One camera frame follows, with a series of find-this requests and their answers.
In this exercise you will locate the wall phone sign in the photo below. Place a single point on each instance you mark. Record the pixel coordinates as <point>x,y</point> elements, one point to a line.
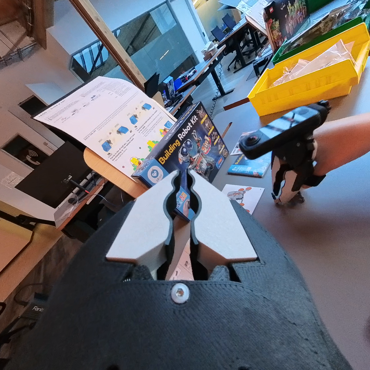
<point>31,154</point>

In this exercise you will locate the grey desk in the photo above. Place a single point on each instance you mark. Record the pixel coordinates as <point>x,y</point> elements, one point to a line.
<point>303,260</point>

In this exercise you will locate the green plastic bin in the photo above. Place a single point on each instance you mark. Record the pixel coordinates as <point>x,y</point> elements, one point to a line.
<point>289,55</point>

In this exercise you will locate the blue office chair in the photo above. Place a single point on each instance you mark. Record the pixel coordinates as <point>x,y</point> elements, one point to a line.
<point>218,33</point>
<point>229,20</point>

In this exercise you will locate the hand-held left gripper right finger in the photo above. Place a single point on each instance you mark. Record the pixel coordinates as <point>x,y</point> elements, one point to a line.
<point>222,228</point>

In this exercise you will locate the diagonal wooden beam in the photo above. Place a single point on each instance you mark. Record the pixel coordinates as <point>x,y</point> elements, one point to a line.
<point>115,49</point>

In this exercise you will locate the blue booklet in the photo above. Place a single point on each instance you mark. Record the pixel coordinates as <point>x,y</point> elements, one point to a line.
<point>248,169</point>

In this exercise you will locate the yellow plastic bin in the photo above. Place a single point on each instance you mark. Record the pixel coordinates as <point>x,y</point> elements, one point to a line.
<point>303,92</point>

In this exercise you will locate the white manual page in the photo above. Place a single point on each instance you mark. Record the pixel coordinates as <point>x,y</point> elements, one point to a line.
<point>180,260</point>

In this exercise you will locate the white leaflet with robot picture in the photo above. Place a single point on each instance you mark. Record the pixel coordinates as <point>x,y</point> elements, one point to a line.
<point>248,196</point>

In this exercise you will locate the dark plant print box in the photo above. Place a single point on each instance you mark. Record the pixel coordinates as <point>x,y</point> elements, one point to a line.
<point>283,20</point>

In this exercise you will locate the small cardboard box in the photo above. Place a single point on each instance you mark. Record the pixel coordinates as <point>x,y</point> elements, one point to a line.
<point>209,49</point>

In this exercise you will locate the small grey toy part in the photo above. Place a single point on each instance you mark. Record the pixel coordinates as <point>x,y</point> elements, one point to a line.
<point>297,198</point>

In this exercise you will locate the white printed instruction sheet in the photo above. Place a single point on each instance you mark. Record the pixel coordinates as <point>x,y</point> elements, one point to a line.
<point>109,115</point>

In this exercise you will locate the person's right forearm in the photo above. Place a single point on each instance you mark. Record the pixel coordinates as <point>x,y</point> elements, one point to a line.
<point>344,138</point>

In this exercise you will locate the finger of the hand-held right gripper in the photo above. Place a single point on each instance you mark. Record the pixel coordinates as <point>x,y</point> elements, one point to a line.
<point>289,188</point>
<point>276,176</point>

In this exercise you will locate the far wooden desk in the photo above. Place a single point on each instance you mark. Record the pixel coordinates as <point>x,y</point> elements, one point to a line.
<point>202,69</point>

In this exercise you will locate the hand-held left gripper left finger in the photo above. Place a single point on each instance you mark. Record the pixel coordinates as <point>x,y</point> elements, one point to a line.
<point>138,228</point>

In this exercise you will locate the clear plastic bags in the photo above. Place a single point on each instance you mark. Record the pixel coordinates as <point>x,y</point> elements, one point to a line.
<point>318,63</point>

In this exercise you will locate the blue robot kit box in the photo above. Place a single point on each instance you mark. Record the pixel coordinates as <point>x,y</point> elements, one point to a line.
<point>185,138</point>

